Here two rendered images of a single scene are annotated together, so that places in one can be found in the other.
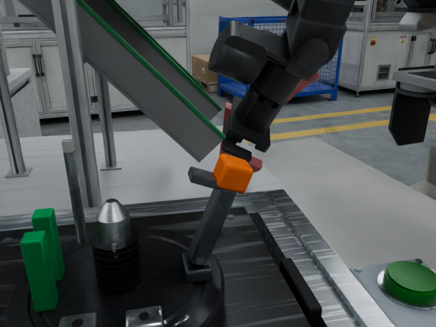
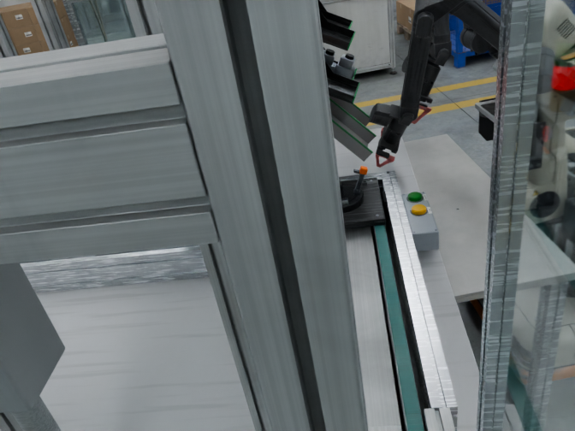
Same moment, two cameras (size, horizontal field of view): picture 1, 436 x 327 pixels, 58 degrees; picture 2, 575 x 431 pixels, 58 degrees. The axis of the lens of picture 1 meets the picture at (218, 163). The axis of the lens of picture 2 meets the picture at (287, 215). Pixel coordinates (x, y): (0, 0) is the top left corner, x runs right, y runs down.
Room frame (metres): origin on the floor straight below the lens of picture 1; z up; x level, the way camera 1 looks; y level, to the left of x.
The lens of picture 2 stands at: (-1.06, -0.24, 1.75)
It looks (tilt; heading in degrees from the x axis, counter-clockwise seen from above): 32 degrees down; 20
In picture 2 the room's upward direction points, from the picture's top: 10 degrees counter-clockwise
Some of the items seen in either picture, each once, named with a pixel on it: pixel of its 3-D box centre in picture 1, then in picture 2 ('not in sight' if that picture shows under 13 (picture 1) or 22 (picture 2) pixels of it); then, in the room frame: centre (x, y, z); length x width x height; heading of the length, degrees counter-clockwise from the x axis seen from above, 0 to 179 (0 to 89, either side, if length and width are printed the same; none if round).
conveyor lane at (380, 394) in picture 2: not in sight; (336, 282); (-0.08, 0.03, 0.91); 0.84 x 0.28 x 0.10; 12
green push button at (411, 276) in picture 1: (411, 285); (415, 197); (0.24, -0.15, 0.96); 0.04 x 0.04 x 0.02
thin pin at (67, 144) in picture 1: (74, 192); not in sight; (0.26, 0.11, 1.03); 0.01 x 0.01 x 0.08
